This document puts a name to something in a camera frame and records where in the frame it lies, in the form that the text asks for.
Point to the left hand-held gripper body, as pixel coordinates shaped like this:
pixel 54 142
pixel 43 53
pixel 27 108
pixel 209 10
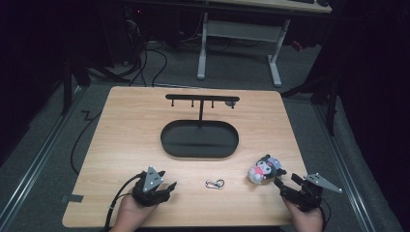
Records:
pixel 145 193

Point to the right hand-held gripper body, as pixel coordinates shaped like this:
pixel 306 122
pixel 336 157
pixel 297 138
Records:
pixel 307 195

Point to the person's left hand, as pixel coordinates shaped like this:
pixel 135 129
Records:
pixel 130 214

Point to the person's right hand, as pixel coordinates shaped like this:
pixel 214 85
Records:
pixel 307 220

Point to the black and pink plush toy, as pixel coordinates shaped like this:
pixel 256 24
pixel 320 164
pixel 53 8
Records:
pixel 262 170

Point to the black hook rack with tray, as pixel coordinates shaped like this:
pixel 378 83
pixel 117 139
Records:
pixel 199 140

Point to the grey tape strip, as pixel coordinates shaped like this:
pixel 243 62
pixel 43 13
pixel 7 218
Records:
pixel 72 198

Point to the black metal stand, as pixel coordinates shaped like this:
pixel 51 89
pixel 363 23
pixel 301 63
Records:
pixel 72 80
pixel 324 93

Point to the small grey hanging charm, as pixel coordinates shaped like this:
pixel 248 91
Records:
pixel 230 103

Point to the small red object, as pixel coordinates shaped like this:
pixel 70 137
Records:
pixel 297 45

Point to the metal floor rail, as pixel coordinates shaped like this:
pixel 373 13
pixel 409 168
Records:
pixel 345 174
pixel 38 161

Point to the white metal frame desk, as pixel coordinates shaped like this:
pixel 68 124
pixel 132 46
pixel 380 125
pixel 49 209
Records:
pixel 240 32

